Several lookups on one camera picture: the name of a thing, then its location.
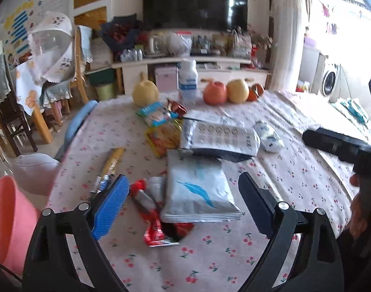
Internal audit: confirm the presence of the pale yellow pear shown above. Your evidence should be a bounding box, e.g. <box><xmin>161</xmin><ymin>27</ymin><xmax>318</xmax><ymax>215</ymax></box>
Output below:
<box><xmin>132</xmin><ymin>72</ymin><xmax>159</xmax><ymax>106</ymax></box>

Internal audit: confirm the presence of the red snack wrapper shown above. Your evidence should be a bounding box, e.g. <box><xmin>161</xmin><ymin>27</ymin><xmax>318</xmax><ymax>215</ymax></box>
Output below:
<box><xmin>130</xmin><ymin>179</ymin><xmax>194</xmax><ymax>247</ymax></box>

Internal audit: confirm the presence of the colourful wall chart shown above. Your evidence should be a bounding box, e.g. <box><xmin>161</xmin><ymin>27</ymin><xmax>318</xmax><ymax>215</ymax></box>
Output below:
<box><xmin>0</xmin><ymin>0</ymin><xmax>71</xmax><ymax>56</ymax></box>

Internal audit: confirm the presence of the pink box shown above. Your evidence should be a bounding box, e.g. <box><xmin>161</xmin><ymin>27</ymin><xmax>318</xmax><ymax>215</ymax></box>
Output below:
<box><xmin>155</xmin><ymin>66</ymin><xmax>178</xmax><ymax>92</ymax></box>

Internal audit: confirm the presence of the red orange apple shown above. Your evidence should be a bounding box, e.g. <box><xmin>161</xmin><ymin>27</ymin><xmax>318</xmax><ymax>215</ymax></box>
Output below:
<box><xmin>203</xmin><ymin>81</ymin><xmax>228</xmax><ymax>106</ymax></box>

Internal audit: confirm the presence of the pink plastic stool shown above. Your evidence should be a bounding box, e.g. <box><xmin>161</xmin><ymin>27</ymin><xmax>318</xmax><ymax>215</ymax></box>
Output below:
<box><xmin>0</xmin><ymin>176</ymin><xmax>42</xmax><ymax>276</ymax></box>

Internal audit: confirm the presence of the dark wooden chair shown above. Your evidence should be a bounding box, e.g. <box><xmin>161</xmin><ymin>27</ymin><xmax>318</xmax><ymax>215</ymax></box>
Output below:
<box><xmin>0</xmin><ymin>52</ymin><xmax>38</xmax><ymax>162</ymax></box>

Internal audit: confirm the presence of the white bottle with blue label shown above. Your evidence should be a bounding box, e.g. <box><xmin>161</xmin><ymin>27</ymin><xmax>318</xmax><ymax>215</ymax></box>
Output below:
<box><xmin>178</xmin><ymin>58</ymin><xmax>199</xmax><ymax>103</ymax></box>

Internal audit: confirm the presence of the blue white snack packet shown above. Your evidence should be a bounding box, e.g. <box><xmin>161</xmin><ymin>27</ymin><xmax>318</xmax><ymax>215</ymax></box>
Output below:
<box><xmin>136</xmin><ymin>102</ymin><xmax>179</xmax><ymax>127</ymax></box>

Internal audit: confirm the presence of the orange print table cover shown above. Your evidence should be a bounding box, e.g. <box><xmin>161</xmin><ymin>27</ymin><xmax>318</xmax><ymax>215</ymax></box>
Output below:
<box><xmin>14</xmin><ymin>58</ymin><xmax>46</xmax><ymax>116</ymax></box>

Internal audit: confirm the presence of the white curtain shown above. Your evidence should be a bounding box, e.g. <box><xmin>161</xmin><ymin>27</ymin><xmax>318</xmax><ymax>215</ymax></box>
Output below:
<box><xmin>269</xmin><ymin>0</ymin><xmax>312</xmax><ymax>90</ymax></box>

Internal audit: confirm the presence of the white television cabinet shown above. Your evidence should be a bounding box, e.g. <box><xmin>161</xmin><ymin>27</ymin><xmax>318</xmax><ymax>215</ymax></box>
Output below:
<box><xmin>112</xmin><ymin>28</ymin><xmax>273</xmax><ymax>98</ymax></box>

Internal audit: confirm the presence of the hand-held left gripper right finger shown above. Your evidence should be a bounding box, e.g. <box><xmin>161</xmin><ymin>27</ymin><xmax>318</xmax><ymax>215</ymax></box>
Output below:
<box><xmin>238</xmin><ymin>172</ymin><xmax>344</xmax><ymax>292</ymax></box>

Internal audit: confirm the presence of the orange yellow snack packet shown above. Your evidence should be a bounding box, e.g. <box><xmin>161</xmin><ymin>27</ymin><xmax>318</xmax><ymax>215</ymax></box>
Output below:
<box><xmin>145</xmin><ymin>119</ymin><xmax>183</xmax><ymax>158</ymax></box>

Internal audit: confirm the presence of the clear plastic bag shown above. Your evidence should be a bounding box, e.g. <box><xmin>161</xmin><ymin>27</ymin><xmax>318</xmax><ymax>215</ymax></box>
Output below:
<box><xmin>161</xmin><ymin>32</ymin><xmax>193</xmax><ymax>57</ymax></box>

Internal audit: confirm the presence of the white washing machine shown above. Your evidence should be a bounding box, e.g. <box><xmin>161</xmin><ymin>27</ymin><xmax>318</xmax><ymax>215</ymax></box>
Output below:
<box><xmin>319</xmin><ymin>55</ymin><xmax>346</xmax><ymax>97</ymax></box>

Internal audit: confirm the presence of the flat white packet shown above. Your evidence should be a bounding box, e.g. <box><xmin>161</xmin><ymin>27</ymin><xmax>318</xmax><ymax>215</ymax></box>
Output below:
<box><xmin>183</xmin><ymin>109</ymin><xmax>245</xmax><ymax>128</ymax></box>

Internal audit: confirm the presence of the large yellow pear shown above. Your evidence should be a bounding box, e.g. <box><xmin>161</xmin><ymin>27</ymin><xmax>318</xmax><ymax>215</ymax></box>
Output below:
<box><xmin>226</xmin><ymin>79</ymin><xmax>250</xmax><ymax>103</ymax></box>

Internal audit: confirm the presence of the light blue chair cloth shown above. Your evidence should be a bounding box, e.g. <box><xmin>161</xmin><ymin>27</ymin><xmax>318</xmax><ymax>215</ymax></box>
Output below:
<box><xmin>78</xmin><ymin>25</ymin><xmax>93</xmax><ymax>64</ymax></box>

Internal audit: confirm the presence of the gold stick packet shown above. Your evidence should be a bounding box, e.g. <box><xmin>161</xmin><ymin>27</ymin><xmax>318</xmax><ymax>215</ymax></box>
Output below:
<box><xmin>90</xmin><ymin>147</ymin><xmax>126</xmax><ymax>194</ymax></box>

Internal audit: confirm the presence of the white mesh food cover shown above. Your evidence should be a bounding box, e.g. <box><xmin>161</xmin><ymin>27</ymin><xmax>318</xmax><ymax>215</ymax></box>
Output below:
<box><xmin>28</xmin><ymin>11</ymin><xmax>74</xmax><ymax>82</ymax></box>

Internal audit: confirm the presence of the teal patterned cloth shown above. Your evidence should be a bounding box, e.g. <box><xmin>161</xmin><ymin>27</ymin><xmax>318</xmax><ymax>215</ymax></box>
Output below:
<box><xmin>332</xmin><ymin>97</ymin><xmax>371</xmax><ymax>128</ymax></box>

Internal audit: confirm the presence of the dark wrapped flower bouquet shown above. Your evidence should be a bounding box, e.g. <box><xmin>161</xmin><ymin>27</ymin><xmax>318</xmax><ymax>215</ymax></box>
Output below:
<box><xmin>100</xmin><ymin>18</ymin><xmax>143</xmax><ymax>53</ymax></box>

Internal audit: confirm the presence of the small red foil wrapper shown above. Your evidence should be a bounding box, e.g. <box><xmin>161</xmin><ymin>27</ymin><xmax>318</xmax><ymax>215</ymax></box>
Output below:
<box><xmin>166</xmin><ymin>98</ymin><xmax>188</xmax><ymax>118</ymax></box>

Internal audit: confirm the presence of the black television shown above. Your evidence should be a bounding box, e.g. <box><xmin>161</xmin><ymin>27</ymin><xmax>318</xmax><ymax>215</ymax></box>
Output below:
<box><xmin>142</xmin><ymin>0</ymin><xmax>248</xmax><ymax>32</ymax></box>

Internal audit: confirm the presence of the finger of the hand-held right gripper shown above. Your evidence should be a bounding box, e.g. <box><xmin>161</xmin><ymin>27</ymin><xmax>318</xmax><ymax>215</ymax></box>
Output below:
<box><xmin>316</xmin><ymin>127</ymin><xmax>371</xmax><ymax>148</ymax></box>
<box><xmin>302</xmin><ymin>130</ymin><xmax>360</xmax><ymax>162</ymax></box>

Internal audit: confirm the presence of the silver pouch with dark band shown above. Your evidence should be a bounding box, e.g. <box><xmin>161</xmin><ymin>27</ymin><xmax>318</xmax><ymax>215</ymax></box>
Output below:
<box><xmin>179</xmin><ymin>119</ymin><xmax>261</xmax><ymax>162</ymax></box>

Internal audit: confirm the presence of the white stool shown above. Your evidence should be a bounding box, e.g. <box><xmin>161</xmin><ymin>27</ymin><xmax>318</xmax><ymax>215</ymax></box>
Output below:
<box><xmin>12</xmin><ymin>154</ymin><xmax>60</xmax><ymax>197</ymax></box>

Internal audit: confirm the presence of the green waste bin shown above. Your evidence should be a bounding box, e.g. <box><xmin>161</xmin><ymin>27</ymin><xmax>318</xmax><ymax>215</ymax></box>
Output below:
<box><xmin>94</xmin><ymin>83</ymin><xmax>116</xmax><ymax>101</ymax></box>

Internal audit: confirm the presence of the person's right hand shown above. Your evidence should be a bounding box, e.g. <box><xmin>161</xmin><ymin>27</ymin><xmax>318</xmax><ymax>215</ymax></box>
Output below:
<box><xmin>349</xmin><ymin>173</ymin><xmax>371</xmax><ymax>239</ymax></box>

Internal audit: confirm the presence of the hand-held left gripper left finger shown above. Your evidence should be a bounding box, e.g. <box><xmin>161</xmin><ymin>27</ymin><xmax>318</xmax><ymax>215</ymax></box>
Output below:
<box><xmin>22</xmin><ymin>174</ymin><xmax>130</xmax><ymax>292</ymax></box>

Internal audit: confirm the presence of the white bag with blue feather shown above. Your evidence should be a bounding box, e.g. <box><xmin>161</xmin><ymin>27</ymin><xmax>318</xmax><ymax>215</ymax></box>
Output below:
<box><xmin>160</xmin><ymin>149</ymin><xmax>242</xmax><ymax>223</ymax></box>

